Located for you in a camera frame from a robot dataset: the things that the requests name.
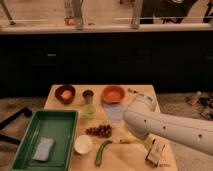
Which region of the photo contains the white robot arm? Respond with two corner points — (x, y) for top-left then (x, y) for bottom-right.
(123, 93), (213, 156)

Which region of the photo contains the black metal stand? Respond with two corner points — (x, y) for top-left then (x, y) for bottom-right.
(0, 106), (33, 146)

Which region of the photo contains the green plastic tray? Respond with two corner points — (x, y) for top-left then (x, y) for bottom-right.
(10, 110), (78, 171)

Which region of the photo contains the blue grey cloth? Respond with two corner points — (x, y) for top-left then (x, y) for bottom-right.
(102, 103), (124, 122)

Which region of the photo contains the grey sponge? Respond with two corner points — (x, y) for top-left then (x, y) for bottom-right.
(33, 137), (54, 161)

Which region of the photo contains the light green cup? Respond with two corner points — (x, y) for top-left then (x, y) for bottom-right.
(83, 104), (95, 119)

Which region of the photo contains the small white bowl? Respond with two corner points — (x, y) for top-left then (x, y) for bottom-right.
(74, 135), (93, 155)

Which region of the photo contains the dark brown bowl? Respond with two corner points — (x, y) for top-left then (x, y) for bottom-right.
(55, 85), (76, 104)

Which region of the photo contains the orange food piece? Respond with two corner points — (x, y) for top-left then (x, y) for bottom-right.
(61, 90), (72, 99)

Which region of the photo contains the yellow corn cob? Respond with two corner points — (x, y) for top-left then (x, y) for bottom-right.
(119, 138), (140, 144)

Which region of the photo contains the small standing card holder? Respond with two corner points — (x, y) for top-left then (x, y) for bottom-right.
(145, 139), (165, 167)

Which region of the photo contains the bunch of red grapes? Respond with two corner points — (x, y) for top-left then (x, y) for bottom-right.
(85, 125), (112, 138)

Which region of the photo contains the dark metal cup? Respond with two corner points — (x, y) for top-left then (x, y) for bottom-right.
(82, 90), (94, 104)

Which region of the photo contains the orange red bowl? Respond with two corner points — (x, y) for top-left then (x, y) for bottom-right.
(101, 85), (125, 104)

